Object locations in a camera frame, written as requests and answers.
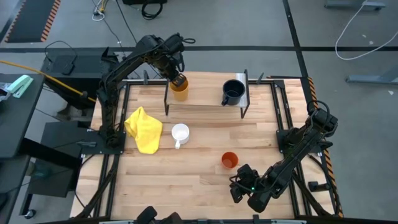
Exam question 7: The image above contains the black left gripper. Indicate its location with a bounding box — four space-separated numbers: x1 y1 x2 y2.
155 46 188 88

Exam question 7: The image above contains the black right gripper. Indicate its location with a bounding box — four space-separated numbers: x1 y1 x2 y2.
231 180 265 203

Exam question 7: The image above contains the tall yellow plastic cup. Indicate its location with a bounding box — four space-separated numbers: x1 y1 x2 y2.
169 77 190 102

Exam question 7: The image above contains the small orange plastic cup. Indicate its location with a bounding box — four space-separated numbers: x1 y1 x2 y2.
221 151 239 170

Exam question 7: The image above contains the white mug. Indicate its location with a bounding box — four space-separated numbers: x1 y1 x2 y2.
171 123 190 150

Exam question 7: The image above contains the black mug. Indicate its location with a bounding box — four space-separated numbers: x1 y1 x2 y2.
221 78 246 106

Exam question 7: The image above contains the yellow cloth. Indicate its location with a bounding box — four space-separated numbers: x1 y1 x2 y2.
124 106 164 155

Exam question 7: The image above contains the black cylindrical knob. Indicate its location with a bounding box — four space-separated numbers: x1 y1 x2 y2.
308 180 331 193

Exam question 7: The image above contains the black computer tower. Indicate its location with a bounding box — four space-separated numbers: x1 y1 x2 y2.
40 46 128 110

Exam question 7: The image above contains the orange black hazard strip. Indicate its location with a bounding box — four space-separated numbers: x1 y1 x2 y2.
307 77 345 218

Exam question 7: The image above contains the mint green stapler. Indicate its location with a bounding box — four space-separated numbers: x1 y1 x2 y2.
6 74 34 99

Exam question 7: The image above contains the black mat with orange stripes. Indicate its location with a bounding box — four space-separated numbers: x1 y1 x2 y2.
4 0 62 44

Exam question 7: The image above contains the black side cart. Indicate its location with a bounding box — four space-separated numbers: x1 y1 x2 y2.
18 120 82 216

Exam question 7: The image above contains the black side desk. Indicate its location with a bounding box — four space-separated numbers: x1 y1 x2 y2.
0 73 46 159

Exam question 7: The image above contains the grey table foot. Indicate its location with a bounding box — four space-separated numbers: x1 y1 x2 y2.
346 66 398 85
325 0 386 11

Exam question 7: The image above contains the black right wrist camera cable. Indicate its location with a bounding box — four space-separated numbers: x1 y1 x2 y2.
229 175 247 188

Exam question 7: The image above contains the wooden shelf with black frame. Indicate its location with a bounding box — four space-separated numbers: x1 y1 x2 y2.
164 67 251 119

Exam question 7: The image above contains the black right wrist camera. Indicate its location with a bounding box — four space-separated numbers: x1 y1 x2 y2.
238 164 259 184

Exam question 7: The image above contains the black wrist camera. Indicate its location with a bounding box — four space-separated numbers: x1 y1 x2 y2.
238 164 259 184
166 32 187 54

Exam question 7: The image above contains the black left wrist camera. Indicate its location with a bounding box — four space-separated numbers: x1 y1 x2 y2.
166 32 187 54

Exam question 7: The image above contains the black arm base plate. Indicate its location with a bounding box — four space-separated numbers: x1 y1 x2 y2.
81 129 127 156
276 129 324 155

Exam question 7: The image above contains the coiled black cable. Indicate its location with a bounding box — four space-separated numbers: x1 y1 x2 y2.
141 0 164 21

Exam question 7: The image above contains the long black floor cable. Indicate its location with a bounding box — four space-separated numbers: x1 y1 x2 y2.
114 0 169 79

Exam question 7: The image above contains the black aluminium table frame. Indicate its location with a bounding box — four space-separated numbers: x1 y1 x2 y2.
76 77 341 220

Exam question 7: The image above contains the small white cable coil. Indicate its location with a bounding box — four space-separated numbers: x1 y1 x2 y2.
91 0 107 22

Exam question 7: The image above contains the yellow hose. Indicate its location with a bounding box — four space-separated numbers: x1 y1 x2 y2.
0 59 97 103

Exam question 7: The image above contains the white floor cable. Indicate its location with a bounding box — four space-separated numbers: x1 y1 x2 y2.
335 0 398 61

